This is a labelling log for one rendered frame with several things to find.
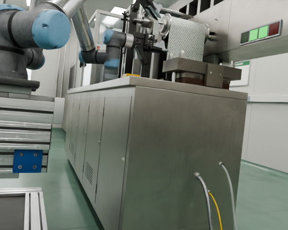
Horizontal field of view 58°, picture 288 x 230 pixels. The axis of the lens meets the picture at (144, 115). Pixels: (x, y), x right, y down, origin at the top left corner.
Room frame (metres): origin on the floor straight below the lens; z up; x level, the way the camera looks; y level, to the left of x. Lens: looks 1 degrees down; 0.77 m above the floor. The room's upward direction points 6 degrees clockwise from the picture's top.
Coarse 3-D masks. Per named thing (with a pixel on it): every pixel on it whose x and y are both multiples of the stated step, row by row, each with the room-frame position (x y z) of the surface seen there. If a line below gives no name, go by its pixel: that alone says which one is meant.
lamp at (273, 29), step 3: (273, 24) 1.20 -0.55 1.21; (276, 24) 1.19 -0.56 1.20; (270, 27) 1.22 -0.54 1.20; (273, 27) 1.20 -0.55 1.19; (276, 27) 1.19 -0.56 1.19; (270, 30) 1.22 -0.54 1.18; (273, 30) 1.20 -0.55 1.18; (276, 30) 1.18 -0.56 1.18; (270, 33) 1.21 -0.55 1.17; (273, 33) 1.20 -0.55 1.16; (276, 33) 1.18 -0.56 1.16
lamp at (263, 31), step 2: (264, 26) 1.25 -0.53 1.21; (266, 26) 1.24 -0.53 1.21; (260, 28) 1.27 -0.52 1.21; (262, 28) 1.26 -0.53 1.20; (264, 28) 1.25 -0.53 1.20; (266, 28) 1.24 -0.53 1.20; (260, 30) 1.27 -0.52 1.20; (262, 30) 1.26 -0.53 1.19; (264, 30) 1.25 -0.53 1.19; (266, 30) 1.24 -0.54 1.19; (260, 32) 1.27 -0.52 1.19; (262, 32) 1.26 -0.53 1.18; (264, 32) 1.25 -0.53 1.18; (266, 32) 1.24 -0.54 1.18; (260, 34) 1.27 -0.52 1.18; (262, 34) 1.26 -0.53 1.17; (264, 34) 1.25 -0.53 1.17; (266, 34) 1.24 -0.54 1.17; (260, 36) 1.27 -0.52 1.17; (262, 36) 1.26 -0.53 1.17; (264, 36) 1.24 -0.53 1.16; (266, 36) 1.23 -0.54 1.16
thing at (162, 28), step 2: (162, 20) 1.50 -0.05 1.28; (164, 20) 1.48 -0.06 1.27; (166, 20) 1.49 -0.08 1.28; (164, 22) 1.48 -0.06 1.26; (166, 22) 1.48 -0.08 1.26; (160, 24) 1.52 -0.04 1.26; (164, 24) 1.48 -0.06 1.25; (166, 24) 1.48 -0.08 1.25; (160, 26) 1.52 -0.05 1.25; (162, 26) 1.50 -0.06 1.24; (164, 26) 1.48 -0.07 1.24; (166, 26) 1.48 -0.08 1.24; (160, 28) 1.52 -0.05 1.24; (162, 28) 1.49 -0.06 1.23; (164, 28) 1.49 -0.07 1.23; (160, 30) 1.51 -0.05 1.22; (162, 30) 1.49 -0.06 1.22; (164, 30) 1.49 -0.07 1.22; (162, 32) 1.52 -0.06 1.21
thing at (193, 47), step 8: (168, 40) 1.47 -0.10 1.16; (176, 40) 1.48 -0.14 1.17; (184, 40) 1.50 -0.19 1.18; (192, 40) 1.52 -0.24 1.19; (200, 40) 1.54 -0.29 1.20; (168, 48) 1.46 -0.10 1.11; (176, 48) 1.48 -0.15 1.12; (184, 48) 1.50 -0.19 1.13; (192, 48) 1.52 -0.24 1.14; (200, 48) 1.54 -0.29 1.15; (168, 56) 1.47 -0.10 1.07; (176, 56) 1.49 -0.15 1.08; (192, 56) 1.53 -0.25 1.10; (200, 56) 1.55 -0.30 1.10
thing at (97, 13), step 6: (96, 12) 2.32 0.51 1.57; (102, 12) 2.34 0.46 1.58; (108, 12) 2.36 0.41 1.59; (96, 18) 2.32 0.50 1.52; (96, 24) 2.32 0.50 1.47; (96, 30) 2.33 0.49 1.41; (96, 36) 2.33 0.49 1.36; (78, 42) 3.40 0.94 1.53; (96, 42) 2.33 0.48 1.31; (90, 78) 2.33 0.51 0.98; (90, 84) 2.32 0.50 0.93
